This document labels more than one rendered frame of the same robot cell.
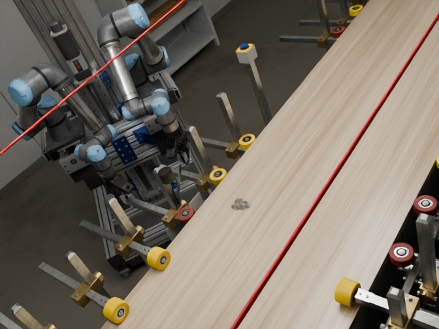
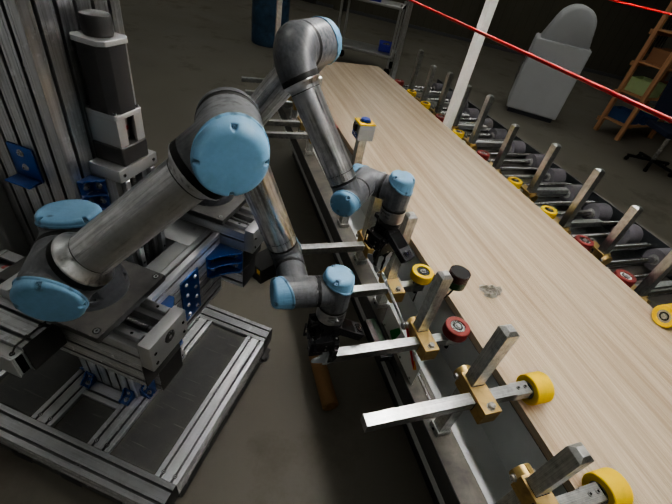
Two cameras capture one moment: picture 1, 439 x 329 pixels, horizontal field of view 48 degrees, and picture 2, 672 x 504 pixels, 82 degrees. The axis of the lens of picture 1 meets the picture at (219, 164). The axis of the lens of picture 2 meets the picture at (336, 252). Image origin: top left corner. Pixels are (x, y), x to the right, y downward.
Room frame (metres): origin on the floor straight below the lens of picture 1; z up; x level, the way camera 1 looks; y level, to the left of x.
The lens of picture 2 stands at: (1.76, 1.14, 1.78)
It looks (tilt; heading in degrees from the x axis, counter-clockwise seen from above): 39 degrees down; 285
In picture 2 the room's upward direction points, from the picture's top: 12 degrees clockwise
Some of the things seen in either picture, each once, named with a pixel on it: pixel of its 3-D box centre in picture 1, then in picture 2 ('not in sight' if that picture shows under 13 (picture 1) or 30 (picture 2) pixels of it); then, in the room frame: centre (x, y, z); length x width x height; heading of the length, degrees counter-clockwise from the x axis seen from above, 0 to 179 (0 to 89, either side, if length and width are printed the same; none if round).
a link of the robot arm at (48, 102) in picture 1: (47, 109); (75, 234); (2.44, 0.73, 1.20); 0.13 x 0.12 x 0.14; 127
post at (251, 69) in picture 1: (260, 96); (351, 184); (2.16, -0.34, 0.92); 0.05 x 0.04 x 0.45; 129
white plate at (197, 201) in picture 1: (186, 217); (399, 343); (1.72, 0.24, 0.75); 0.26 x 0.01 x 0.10; 129
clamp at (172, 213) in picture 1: (176, 213); (421, 337); (1.66, 0.27, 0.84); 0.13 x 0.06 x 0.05; 129
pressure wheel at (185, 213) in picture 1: (189, 220); (452, 336); (1.57, 0.22, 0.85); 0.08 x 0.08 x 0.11
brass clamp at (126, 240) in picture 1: (130, 241); (475, 392); (1.51, 0.46, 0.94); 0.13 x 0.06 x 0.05; 129
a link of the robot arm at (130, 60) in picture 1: (133, 68); not in sight; (2.48, 0.22, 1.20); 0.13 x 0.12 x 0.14; 86
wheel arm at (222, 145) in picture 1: (221, 145); (346, 247); (2.04, -0.05, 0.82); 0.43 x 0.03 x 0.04; 39
